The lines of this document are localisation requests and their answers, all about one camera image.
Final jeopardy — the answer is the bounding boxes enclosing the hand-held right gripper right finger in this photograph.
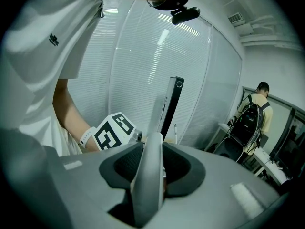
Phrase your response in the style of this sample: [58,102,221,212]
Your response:
[152,142,288,229]

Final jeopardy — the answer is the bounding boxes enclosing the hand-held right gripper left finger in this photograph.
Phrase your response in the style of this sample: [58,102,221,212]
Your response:
[42,142,144,229]

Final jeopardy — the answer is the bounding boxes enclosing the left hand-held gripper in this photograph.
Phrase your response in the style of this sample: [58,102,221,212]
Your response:
[93,112,143,152]

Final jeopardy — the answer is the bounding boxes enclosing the person's left forearm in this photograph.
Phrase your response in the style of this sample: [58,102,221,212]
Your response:
[52,79,101,152]

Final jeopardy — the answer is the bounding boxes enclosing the white wristwatch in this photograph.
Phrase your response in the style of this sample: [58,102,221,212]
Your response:
[80,126,97,149]

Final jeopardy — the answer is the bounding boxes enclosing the person's light trousers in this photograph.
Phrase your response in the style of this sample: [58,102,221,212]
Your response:
[57,118,84,157]

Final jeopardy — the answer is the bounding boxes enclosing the white black tower fan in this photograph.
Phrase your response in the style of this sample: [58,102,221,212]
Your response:
[159,76,184,140]

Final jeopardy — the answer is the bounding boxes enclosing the person's white shirt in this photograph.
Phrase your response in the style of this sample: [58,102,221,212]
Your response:
[2,0,105,157]

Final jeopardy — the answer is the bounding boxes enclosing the white ceiling air vent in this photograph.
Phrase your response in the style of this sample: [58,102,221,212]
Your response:
[227,12,246,28]

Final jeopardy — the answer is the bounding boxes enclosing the black head-mounted camera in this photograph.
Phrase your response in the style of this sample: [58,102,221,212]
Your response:
[170,6,201,25]

